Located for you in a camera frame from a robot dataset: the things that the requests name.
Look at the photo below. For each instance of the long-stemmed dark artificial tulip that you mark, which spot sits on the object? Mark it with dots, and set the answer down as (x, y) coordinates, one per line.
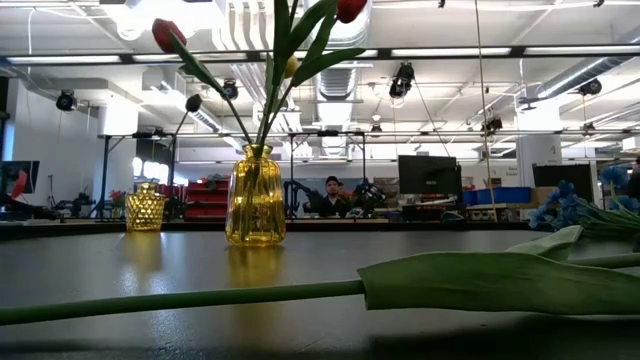
(500, 282)

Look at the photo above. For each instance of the black ceiling spotlight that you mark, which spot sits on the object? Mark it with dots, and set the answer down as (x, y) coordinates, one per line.
(230, 89)
(591, 86)
(65, 101)
(402, 80)
(492, 125)

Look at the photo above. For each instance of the bright yellow artificial tulip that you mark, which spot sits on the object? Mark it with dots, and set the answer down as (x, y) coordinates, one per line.
(291, 67)

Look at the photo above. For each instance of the black table frame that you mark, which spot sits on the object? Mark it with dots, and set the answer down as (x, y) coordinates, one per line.
(400, 226)

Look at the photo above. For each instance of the small blue plastic bin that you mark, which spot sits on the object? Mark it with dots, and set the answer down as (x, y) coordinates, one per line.
(470, 196)

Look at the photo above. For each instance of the black metal stand frame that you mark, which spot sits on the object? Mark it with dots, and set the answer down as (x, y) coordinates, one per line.
(105, 175)

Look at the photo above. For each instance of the pale yellow artificial tulip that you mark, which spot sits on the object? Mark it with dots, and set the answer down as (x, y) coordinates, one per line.
(281, 30)

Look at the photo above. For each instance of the black computer monitor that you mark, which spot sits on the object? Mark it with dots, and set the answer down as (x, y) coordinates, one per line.
(430, 175)

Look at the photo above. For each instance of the small amber glass vase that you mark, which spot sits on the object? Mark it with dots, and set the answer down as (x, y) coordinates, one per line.
(145, 212)

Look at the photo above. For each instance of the red tool cabinet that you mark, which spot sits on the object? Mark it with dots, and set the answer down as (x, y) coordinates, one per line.
(207, 197)

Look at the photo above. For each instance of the black background machine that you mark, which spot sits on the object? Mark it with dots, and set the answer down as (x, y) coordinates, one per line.
(75, 205)

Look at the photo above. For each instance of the seated person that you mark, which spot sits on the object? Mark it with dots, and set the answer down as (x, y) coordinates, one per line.
(331, 202)

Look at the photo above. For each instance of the brown cardboard box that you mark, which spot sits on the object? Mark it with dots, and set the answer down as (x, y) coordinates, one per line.
(542, 194)

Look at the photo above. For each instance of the large black panel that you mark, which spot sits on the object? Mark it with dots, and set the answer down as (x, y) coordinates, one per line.
(580, 177)

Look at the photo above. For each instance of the blue artificial flower bunch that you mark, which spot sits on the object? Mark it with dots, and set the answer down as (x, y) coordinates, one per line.
(567, 200)

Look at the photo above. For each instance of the tall amber glass vase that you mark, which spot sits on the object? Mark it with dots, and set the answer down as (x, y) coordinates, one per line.
(255, 210)

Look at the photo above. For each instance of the dark side monitor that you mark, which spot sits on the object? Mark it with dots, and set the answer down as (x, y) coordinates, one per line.
(7, 172)

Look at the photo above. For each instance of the silver ventilation duct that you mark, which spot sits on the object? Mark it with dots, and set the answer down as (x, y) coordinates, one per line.
(575, 77)

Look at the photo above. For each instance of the black lamp on stalk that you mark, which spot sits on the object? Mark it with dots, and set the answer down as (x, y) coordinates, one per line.
(193, 102)

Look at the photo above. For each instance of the background red flower bunch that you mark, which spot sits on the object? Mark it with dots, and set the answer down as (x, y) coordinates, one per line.
(118, 196)

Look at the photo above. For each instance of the black overhead light bar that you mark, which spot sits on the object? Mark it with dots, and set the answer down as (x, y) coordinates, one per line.
(517, 51)

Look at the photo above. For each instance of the large blue plastic bin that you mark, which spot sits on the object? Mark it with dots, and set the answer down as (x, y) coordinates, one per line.
(505, 195)

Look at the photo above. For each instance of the background work table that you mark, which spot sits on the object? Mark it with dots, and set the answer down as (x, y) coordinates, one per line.
(500, 206)

